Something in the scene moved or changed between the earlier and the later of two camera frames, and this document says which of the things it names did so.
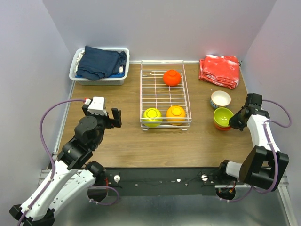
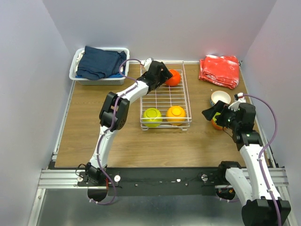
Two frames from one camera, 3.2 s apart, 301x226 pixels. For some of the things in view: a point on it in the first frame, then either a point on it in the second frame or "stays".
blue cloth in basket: [120, 75] stays
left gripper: [116, 122] to [164, 75]
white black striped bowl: [219, 98] stays
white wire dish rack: [164, 99] stays
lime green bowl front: [150, 113] stays
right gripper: [233, 122] to [209, 113]
